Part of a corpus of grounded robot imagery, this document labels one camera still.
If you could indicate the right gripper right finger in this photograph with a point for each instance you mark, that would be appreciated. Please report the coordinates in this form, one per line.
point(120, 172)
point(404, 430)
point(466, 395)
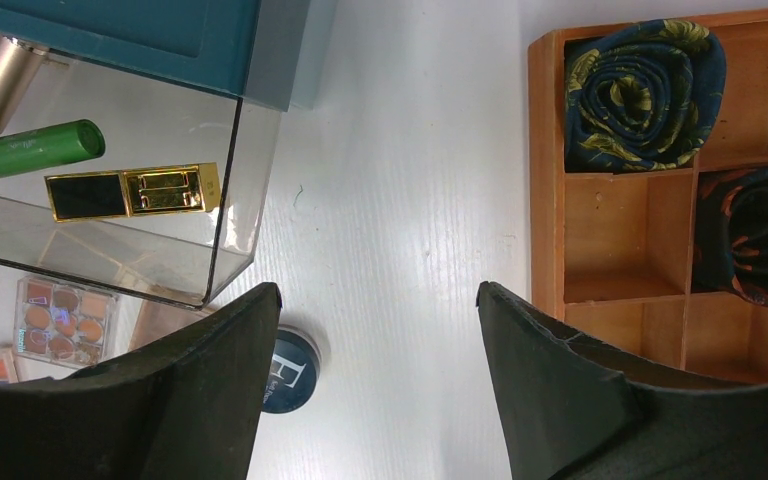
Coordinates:
point(574, 407)

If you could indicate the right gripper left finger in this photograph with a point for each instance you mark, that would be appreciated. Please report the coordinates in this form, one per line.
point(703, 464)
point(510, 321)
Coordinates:
point(186, 406)

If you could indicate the black and gold lipstick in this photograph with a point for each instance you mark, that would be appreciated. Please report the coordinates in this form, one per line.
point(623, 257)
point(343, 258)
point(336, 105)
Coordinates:
point(194, 188)

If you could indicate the green lipstick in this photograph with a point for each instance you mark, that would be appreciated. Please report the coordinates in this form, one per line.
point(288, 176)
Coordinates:
point(50, 147)

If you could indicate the brown square blush compact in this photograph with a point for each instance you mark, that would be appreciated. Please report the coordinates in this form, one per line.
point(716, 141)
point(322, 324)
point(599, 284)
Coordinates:
point(157, 320)

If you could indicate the navy round powder jar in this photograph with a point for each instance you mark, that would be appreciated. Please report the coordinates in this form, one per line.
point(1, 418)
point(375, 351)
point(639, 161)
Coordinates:
point(294, 371)

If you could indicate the warm tone eyeshadow palette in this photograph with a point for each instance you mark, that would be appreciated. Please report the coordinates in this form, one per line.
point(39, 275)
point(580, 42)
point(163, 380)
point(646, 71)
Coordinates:
point(64, 324)

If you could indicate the wooden compartment tray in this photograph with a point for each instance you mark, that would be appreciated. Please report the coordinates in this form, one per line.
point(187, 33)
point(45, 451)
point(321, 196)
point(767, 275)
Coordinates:
point(611, 255)

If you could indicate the rolled dark orange tie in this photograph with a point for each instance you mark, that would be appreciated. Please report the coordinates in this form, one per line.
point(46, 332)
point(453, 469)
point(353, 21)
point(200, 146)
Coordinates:
point(731, 233)

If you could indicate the rolled blue yellow tie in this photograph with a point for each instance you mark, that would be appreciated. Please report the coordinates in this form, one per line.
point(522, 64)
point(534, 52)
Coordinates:
point(644, 98)

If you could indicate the teal drawer cabinet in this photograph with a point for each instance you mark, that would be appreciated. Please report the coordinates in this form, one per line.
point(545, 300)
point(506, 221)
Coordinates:
point(270, 53)

